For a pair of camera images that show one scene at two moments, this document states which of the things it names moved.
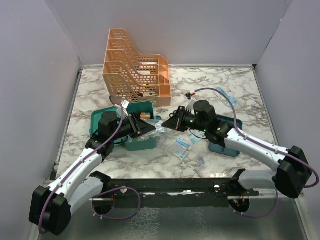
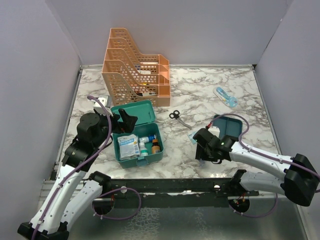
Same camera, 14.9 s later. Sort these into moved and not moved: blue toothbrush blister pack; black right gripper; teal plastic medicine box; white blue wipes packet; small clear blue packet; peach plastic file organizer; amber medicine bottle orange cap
Moved: teal plastic medicine box; black right gripper; amber medicine bottle orange cap; white blue wipes packet
Not moved: small clear blue packet; blue toothbrush blister pack; peach plastic file organizer
